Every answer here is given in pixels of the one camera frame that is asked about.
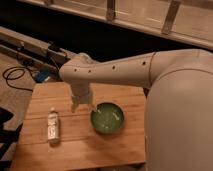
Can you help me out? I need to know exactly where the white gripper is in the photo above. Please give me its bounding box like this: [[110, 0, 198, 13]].
[[70, 84, 97, 113]]

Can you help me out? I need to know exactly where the small clear plastic bottle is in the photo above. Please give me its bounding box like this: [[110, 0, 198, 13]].
[[47, 107, 60, 144]]

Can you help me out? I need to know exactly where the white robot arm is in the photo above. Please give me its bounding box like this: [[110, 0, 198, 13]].
[[59, 49, 213, 171]]

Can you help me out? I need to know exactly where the green ceramic bowl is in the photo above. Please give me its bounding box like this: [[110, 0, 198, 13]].
[[90, 102, 125, 134]]

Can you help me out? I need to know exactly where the blue box on floor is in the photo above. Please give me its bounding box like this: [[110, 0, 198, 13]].
[[33, 69, 50, 83]]

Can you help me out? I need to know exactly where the black clamp on rail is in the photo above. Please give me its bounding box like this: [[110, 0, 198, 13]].
[[47, 41, 62, 56]]

